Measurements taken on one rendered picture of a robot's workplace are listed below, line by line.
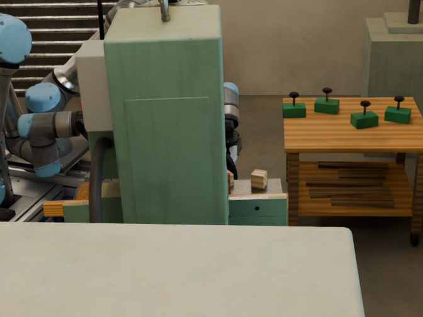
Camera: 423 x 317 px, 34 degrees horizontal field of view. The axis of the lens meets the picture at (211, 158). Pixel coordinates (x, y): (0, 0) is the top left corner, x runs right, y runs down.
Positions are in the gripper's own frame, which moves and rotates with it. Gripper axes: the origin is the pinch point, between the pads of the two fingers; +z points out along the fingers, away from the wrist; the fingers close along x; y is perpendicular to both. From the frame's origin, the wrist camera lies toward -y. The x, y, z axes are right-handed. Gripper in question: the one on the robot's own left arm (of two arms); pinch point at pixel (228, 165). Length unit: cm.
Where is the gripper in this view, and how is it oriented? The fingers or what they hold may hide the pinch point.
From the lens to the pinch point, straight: 230.4
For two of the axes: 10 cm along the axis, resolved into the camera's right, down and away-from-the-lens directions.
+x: -10.0, 0.4, 0.7
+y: 0.8, 5.6, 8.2
